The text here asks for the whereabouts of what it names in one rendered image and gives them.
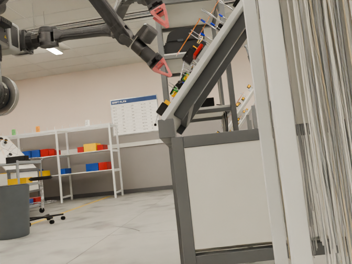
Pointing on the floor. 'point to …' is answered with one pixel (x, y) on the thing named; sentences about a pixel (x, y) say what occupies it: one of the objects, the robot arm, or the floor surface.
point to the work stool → (43, 200)
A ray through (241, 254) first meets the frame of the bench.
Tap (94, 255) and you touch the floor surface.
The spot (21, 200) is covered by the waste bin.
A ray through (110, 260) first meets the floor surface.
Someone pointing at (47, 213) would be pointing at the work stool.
